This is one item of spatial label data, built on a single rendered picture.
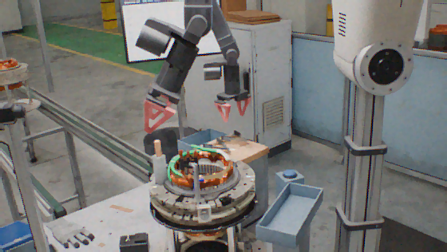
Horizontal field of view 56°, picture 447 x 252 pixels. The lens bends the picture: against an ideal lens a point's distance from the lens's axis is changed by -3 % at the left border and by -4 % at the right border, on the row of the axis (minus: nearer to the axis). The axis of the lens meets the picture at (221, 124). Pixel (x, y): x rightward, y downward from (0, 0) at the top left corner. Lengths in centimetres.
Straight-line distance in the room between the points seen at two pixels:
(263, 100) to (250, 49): 46
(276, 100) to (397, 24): 266
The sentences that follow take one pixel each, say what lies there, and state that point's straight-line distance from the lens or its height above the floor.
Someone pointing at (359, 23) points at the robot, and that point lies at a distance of 113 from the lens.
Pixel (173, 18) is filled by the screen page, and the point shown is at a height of 144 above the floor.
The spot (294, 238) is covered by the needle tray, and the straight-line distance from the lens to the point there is 111.
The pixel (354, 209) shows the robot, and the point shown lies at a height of 97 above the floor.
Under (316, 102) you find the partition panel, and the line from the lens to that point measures 389.
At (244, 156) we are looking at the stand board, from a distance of 149.
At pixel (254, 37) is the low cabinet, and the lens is 344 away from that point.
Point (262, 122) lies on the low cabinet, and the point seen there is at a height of 38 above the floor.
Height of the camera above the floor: 171
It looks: 21 degrees down
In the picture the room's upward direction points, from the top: 3 degrees counter-clockwise
